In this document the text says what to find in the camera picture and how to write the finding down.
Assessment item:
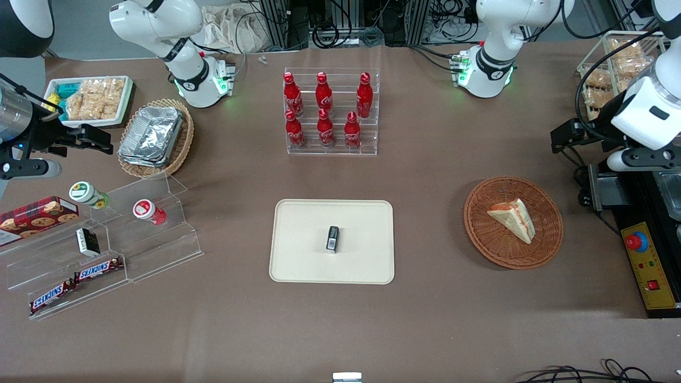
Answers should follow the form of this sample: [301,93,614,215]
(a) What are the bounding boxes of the black machine housing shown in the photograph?
[599,159,681,320]

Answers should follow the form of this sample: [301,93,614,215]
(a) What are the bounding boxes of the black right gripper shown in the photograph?
[21,113,114,160]

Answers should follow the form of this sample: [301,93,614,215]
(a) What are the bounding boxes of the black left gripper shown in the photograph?
[551,120,627,155]

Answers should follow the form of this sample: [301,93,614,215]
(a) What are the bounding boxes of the stacked aluminium foil trays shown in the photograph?
[118,106,184,169]

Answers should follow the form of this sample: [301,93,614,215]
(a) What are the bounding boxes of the coiled black cable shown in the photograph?
[311,21,341,49]

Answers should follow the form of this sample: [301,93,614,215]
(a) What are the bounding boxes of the grey metal box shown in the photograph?
[588,163,635,211]

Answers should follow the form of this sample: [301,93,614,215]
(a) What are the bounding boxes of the white rectangular snack tray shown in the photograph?
[43,76,135,129]

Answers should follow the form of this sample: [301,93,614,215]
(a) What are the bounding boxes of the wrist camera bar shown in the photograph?
[607,148,681,172]
[0,159,62,180]

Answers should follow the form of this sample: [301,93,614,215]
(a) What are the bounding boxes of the green lid drink bottle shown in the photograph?
[69,181,110,210]

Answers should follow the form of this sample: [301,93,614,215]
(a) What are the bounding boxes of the snickers chocolate bar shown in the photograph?
[73,257,124,283]
[29,280,76,314]

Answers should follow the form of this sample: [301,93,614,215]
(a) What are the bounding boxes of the oval wicker basket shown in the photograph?
[117,98,195,179]

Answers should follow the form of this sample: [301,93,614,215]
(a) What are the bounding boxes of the rice cracker bag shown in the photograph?
[65,78,126,121]

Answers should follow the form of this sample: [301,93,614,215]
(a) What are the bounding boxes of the red cookie box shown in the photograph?
[0,196,80,247]

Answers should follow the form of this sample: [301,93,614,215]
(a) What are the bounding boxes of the beige rectangular serving tray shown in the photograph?
[269,199,395,285]

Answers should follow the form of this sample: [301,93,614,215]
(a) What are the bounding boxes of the yellow control panel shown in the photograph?
[620,221,678,311]

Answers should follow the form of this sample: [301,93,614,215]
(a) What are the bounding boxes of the clear acrylic bottle rack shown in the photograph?
[284,67,381,157]

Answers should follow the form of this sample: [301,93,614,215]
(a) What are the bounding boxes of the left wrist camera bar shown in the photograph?
[607,148,681,172]

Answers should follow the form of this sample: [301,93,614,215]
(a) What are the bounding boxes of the clear acrylic stepped shelf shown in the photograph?
[0,172,204,321]

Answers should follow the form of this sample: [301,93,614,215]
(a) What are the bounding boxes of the cracker bag in rack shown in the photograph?
[583,68,613,90]
[608,38,644,60]
[583,86,621,121]
[612,56,654,81]

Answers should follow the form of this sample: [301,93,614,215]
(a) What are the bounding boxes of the white wire rack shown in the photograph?
[577,30,667,122]

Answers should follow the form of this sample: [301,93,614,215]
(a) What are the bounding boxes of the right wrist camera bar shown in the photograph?
[0,159,62,180]

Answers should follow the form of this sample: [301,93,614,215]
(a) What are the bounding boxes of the black and white small carton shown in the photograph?
[76,228,101,257]

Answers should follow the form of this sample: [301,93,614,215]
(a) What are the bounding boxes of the aluminium profile frame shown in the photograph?
[258,0,310,52]
[405,0,433,46]

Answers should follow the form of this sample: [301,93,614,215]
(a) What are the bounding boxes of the red cola bottle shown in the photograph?
[283,72,304,118]
[317,109,336,148]
[315,72,335,116]
[344,111,363,149]
[356,72,374,119]
[285,110,306,149]

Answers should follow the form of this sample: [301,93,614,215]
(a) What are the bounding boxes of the black floor cables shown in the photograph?
[513,359,681,383]

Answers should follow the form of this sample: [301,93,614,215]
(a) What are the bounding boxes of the steel pan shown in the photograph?
[651,171,681,222]

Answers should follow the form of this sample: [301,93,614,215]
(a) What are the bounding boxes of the black arm base cables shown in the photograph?
[409,45,459,73]

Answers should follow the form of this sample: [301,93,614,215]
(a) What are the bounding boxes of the red lid drink bottle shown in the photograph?
[132,199,167,226]

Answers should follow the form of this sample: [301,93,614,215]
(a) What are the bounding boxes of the round brown wicker basket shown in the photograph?
[464,176,564,270]

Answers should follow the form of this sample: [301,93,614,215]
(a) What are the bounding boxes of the triangle sandwich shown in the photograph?
[487,198,535,245]

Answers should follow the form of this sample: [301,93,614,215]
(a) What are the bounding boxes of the beige cloth bag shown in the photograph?
[201,4,273,54]

